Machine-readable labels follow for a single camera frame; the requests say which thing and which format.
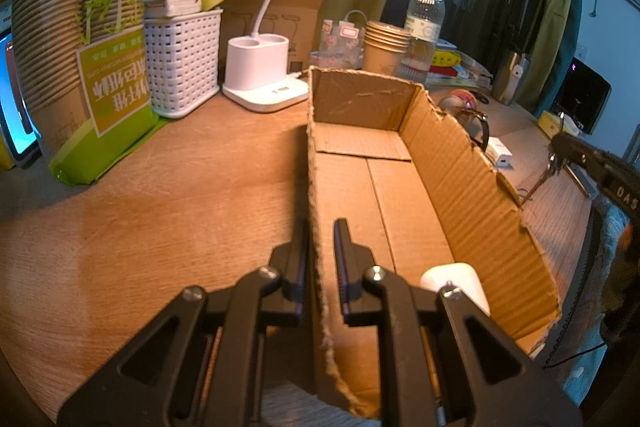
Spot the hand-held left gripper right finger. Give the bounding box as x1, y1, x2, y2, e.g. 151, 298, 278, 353
332, 218, 583, 427

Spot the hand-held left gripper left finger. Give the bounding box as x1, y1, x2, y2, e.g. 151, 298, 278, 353
57, 217, 313, 427

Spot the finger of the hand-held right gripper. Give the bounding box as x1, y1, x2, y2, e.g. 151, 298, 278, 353
550, 112, 640, 214

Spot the bunch of keys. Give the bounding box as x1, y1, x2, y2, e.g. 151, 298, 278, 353
520, 152, 598, 202

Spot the cardboard box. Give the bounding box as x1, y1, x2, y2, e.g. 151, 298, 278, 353
305, 66, 563, 418

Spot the white charger plug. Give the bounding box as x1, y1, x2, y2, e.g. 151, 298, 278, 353
487, 137, 513, 168

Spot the black wrist watch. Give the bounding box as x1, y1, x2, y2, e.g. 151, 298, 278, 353
440, 107, 493, 152

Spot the small yellow box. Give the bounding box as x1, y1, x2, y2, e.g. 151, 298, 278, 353
537, 111, 563, 138

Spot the black monitor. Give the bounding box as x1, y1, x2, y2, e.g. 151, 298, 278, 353
552, 57, 613, 132

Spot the white earbuds case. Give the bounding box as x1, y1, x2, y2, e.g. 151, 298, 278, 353
419, 262, 492, 318

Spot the steel tumbler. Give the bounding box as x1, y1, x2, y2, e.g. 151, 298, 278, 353
492, 48, 532, 106

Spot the red tape roll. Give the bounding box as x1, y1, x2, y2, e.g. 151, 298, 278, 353
437, 89, 483, 112

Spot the stack of books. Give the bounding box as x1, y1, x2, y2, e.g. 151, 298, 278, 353
430, 38, 493, 90

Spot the white desk lamp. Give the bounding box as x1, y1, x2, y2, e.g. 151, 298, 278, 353
221, 0, 427, 114

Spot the floral pouch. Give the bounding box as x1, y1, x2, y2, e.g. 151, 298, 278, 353
310, 19, 368, 70

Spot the stack of brown paper cups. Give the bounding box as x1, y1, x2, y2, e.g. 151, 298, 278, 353
361, 20, 412, 78

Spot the clear water bottle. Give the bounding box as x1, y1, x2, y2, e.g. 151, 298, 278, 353
400, 0, 446, 84

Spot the white plastic basket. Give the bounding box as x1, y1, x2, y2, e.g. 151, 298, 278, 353
144, 8, 223, 118

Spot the flat cardboard sheet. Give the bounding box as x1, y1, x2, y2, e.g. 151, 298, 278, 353
217, 0, 331, 68

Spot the green pack of paper cups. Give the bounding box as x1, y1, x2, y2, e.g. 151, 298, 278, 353
11, 0, 161, 185

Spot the white tissue pack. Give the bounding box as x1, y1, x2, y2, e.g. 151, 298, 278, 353
144, 0, 203, 18

